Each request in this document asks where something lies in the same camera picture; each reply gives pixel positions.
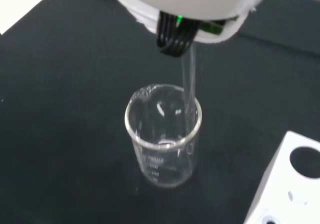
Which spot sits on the clear glass beaker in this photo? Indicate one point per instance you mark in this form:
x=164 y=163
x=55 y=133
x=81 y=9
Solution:
x=167 y=169

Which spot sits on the white test tube rack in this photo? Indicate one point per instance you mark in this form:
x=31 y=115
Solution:
x=275 y=184

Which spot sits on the black cloth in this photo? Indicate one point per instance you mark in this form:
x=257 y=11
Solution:
x=75 y=134

